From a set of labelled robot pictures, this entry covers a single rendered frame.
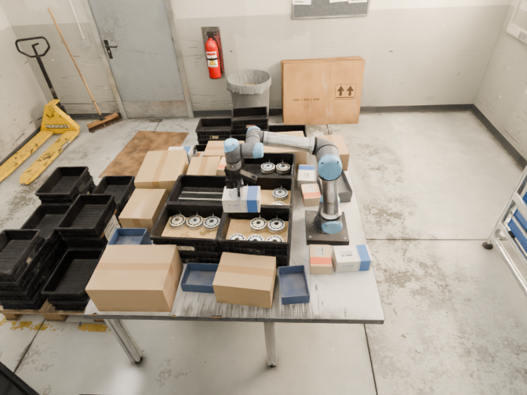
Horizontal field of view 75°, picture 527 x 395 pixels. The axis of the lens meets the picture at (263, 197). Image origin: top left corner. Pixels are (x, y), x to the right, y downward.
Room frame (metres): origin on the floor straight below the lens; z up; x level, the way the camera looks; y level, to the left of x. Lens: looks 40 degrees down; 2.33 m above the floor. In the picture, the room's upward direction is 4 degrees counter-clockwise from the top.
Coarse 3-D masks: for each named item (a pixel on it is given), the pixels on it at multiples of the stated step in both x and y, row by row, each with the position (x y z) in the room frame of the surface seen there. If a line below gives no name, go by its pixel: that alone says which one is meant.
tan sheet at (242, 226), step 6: (234, 222) 1.55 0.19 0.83; (240, 222) 1.55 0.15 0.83; (246, 222) 1.55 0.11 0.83; (288, 222) 1.52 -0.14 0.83; (228, 228) 1.50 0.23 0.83; (234, 228) 1.50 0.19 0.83; (240, 228) 1.50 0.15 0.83; (246, 228) 1.49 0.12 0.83; (228, 234) 1.45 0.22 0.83; (246, 234) 1.44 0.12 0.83; (252, 234) 1.44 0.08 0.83; (258, 234) 1.43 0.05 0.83; (264, 234) 1.43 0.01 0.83; (270, 234) 1.43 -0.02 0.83; (282, 234) 1.42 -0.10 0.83; (264, 240) 1.39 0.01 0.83
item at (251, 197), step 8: (224, 192) 1.48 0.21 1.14; (232, 192) 1.47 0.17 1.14; (248, 192) 1.46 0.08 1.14; (256, 192) 1.46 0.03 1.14; (224, 200) 1.41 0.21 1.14; (232, 200) 1.41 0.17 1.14; (248, 200) 1.40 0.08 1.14; (256, 200) 1.39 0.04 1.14; (224, 208) 1.41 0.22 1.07; (232, 208) 1.41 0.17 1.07; (240, 208) 1.40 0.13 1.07; (248, 208) 1.40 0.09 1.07; (256, 208) 1.40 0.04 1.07
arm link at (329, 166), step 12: (324, 156) 1.41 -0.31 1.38; (336, 156) 1.40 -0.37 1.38; (324, 168) 1.36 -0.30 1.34; (336, 168) 1.36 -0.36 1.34; (324, 180) 1.38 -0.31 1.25; (336, 180) 1.40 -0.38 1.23; (324, 192) 1.40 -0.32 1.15; (336, 192) 1.40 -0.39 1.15; (324, 204) 1.41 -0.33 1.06; (336, 204) 1.40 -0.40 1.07; (324, 216) 1.40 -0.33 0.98; (336, 216) 1.38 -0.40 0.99; (324, 228) 1.37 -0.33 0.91; (336, 228) 1.36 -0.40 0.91
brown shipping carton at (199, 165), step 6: (216, 156) 2.27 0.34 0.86; (192, 162) 2.21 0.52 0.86; (198, 162) 2.20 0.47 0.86; (204, 162) 2.20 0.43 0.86; (210, 162) 2.19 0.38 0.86; (216, 162) 2.18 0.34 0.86; (192, 168) 2.13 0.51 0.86; (198, 168) 2.13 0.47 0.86; (204, 168) 2.12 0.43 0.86; (210, 168) 2.12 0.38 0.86; (216, 168) 2.11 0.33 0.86; (192, 174) 2.05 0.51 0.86; (198, 174) 2.05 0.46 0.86; (204, 174) 2.04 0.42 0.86; (210, 174) 2.04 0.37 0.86; (216, 174) 2.06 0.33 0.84
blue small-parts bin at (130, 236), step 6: (120, 228) 1.56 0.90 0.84; (126, 228) 1.55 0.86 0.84; (132, 228) 1.55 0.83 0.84; (138, 228) 1.55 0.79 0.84; (144, 228) 1.54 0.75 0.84; (114, 234) 1.52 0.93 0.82; (120, 234) 1.56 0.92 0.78; (126, 234) 1.55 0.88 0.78; (132, 234) 1.55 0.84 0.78; (138, 234) 1.55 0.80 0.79; (144, 234) 1.49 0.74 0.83; (114, 240) 1.50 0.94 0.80; (120, 240) 1.52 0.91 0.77; (126, 240) 1.52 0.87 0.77; (132, 240) 1.51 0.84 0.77; (138, 240) 1.51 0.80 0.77; (144, 240) 1.47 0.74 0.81
